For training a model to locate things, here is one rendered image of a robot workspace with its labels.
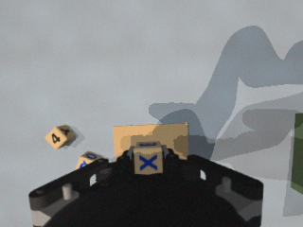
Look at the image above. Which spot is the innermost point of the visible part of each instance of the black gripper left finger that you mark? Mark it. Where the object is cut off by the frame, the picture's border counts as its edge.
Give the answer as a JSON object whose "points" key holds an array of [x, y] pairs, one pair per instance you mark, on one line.
{"points": [[46, 200]]}

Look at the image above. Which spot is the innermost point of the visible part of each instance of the tan flat mat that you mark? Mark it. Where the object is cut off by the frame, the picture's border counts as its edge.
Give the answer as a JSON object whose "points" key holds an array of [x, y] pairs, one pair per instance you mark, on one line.
{"points": [[174, 136]]}

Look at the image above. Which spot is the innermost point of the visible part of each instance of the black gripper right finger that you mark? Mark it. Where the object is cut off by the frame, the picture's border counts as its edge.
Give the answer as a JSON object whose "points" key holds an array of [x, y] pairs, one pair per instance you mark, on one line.
{"points": [[243, 192]]}

